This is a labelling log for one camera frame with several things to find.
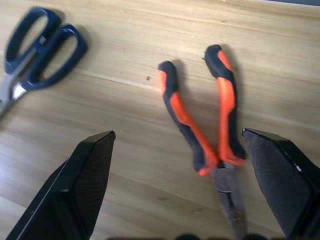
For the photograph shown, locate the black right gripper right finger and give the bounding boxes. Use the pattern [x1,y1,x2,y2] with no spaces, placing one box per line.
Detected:
[241,128,320,239]

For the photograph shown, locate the dark blue handled scissors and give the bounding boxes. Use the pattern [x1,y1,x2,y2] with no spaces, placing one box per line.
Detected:
[0,6,89,120]

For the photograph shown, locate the orange and black needle-nose pliers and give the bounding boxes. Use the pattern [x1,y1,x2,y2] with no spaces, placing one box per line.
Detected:
[157,44,249,240]

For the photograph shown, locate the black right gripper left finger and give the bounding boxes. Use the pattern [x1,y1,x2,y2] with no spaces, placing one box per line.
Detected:
[5,130,117,240]

